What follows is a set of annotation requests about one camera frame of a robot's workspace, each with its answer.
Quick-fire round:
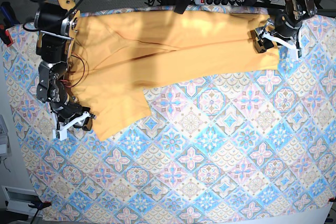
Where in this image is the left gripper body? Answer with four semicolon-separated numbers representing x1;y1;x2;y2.
254;14;302;40

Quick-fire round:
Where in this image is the yellow T-shirt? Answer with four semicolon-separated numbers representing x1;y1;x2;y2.
70;10;279;140

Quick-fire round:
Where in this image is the orange black clamp bottom left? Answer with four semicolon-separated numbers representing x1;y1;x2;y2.
28;201;51;211

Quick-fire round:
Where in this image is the white power strip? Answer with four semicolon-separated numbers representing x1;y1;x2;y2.
194;0;245;6

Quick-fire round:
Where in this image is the white floor rail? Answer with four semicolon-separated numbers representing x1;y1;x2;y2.
1;185;39;216

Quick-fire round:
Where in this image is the red black clamp left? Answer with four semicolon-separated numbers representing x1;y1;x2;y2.
0;24;13;47

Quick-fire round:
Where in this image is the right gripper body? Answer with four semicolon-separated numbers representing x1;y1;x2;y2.
50;101;89;127

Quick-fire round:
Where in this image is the patterned tile tablecloth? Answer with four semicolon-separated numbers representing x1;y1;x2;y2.
1;16;335;223

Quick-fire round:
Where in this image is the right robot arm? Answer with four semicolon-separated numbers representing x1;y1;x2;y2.
31;0;96;141

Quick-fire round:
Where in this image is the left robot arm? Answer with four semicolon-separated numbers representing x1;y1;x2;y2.
252;0;317;60

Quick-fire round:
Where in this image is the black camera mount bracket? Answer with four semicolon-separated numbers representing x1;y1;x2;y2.
174;0;192;14

